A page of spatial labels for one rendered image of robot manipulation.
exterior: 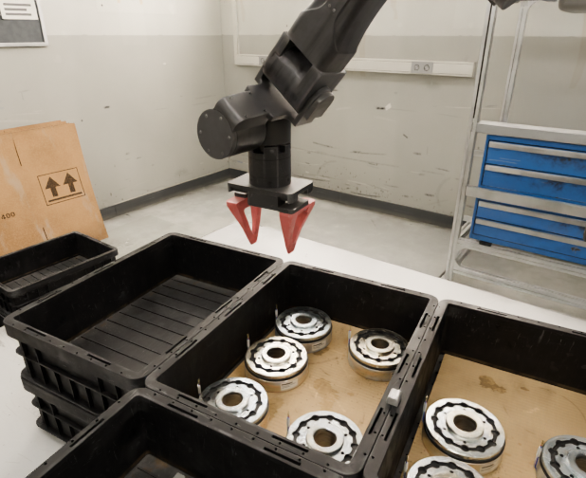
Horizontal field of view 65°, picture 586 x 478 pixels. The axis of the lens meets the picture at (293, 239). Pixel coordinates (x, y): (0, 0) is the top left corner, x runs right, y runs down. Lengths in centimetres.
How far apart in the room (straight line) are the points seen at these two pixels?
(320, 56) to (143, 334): 61
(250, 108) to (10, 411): 75
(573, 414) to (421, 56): 293
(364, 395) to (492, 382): 21
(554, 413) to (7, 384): 99
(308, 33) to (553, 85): 283
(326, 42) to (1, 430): 84
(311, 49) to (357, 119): 322
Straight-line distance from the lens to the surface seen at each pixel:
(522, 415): 79
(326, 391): 76
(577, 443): 74
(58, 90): 358
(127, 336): 92
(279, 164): 59
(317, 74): 52
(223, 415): 58
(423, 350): 69
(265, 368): 75
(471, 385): 81
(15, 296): 171
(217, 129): 53
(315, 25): 53
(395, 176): 368
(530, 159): 248
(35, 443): 96
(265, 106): 55
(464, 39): 340
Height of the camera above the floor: 134
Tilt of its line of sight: 24 degrees down
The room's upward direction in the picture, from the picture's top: straight up
